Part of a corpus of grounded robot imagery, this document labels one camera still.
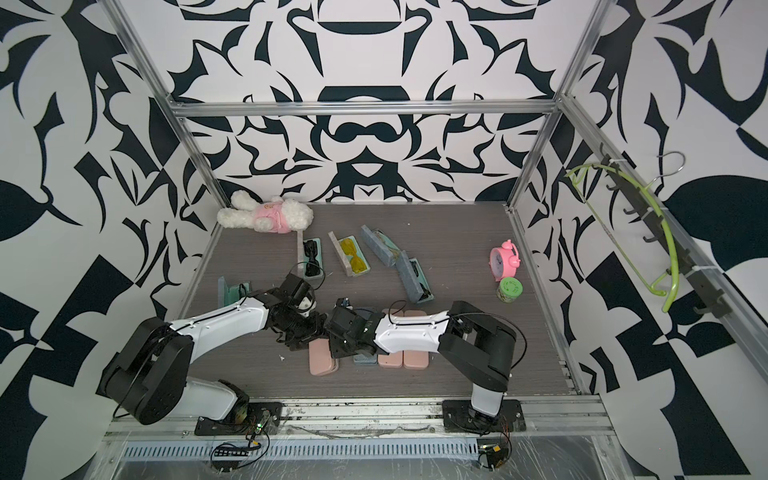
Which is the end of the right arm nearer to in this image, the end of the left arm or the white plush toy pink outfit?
the end of the left arm

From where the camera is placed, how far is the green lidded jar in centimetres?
93

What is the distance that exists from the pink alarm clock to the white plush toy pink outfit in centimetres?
66

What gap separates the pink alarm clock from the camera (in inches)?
36.8
